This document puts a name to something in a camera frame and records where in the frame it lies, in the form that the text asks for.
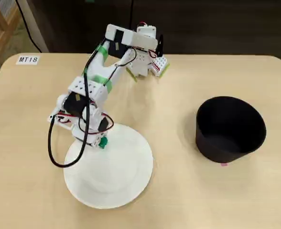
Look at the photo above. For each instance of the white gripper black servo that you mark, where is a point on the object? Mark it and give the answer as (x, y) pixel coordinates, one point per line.
(94, 141)

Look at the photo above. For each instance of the green cube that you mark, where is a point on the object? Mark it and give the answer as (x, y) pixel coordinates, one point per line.
(104, 143)

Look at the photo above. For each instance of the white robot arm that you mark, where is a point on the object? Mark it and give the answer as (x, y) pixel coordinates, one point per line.
(135, 39)

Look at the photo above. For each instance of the black round bin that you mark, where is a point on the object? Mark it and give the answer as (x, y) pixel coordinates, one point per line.
(229, 133)

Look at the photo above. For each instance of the white paper plate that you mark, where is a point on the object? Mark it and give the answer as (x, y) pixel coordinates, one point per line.
(111, 176)

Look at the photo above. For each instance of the green tape strip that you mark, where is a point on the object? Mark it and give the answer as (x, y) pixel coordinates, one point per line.
(132, 76)
(165, 71)

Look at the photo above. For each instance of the white MT18 label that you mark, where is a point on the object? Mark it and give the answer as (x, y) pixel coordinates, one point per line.
(27, 59)

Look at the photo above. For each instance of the pink tape piece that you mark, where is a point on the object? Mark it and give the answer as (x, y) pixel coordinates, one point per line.
(224, 164)

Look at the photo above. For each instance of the white wrist camera board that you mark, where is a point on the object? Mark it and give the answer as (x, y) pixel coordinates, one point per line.
(59, 122)

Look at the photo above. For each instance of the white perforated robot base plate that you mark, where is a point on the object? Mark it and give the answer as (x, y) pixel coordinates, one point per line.
(162, 63)

